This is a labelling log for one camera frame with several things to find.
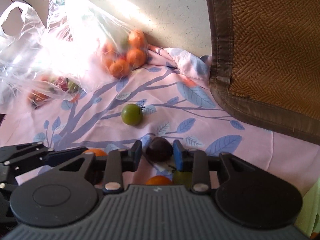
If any dark purple plum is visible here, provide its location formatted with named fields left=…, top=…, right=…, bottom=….
left=145, top=137, right=174, bottom=163

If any green tomato with stem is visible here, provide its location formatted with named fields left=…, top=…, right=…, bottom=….
left=121, top=103, right=143, bottom=126

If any green fruit behind tomatoes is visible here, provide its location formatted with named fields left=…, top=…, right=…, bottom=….
left=172, top=171, right=193, bottom=190

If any orange tangerine middle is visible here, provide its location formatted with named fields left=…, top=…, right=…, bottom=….
left=145, top=175, right=173, bottom=186

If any pink deer-print tablecloth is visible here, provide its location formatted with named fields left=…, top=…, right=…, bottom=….
left=1, top=48, right=319, bottom=193

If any clear plastic bag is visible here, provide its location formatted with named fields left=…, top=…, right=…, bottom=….
left=0, top=0, right=121, bottom=111

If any clear bag of oranges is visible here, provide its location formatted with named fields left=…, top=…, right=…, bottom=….
left=99, top=18, right=148, bottom=79

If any light green plastic basket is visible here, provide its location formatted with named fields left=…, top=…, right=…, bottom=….
left=295, top=179, right=320, bottom=239

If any brown woven seat cushion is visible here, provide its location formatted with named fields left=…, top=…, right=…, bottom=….
left=206, top=0, right=319, bottom=144

